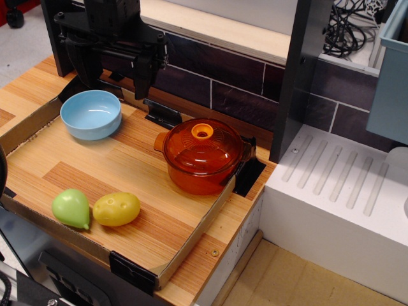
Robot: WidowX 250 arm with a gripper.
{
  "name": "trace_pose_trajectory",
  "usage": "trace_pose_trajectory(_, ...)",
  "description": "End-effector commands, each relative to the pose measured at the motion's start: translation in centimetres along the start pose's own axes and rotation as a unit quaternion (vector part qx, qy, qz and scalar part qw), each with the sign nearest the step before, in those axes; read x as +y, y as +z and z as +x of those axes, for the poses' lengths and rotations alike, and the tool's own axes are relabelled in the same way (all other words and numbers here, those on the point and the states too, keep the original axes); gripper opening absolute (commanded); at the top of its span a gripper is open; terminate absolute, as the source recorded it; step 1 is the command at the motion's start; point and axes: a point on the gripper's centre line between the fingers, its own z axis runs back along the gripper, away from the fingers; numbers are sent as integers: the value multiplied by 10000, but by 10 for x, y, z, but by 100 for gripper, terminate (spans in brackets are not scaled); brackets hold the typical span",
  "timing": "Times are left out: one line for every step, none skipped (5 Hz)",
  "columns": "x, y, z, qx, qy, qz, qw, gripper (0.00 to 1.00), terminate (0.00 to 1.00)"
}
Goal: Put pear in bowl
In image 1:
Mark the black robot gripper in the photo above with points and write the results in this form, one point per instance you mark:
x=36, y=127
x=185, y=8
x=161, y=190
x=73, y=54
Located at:
x=113, y=28

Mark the green plastic pear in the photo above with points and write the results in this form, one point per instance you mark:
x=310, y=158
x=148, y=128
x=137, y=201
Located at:
x=71, y=207

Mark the light blue bowl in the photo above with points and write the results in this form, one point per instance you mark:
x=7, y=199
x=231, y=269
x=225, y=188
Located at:
x=91, y=115

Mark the black caster wheel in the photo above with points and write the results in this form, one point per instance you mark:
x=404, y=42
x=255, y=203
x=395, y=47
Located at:
x=15, y=18

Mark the orange glass pot lid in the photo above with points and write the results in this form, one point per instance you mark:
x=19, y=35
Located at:
x=203, y=147

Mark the orange glass pot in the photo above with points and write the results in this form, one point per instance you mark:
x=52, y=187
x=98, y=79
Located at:
x=200, y=184

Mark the yellow plastic potato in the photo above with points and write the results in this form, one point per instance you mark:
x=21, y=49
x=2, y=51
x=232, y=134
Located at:
x=116, y=209

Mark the brass screw in counter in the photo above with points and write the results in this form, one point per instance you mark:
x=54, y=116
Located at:
x=215, y=253

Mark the white dish drainer sink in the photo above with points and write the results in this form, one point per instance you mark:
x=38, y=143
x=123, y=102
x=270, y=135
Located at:
x=343, y=206

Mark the light blue bin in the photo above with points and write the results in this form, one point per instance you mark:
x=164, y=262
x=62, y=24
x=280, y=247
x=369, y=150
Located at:
x=388, y=113

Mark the dark grey vertical post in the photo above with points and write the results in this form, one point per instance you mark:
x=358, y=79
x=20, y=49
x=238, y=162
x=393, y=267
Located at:
x=307, y=40

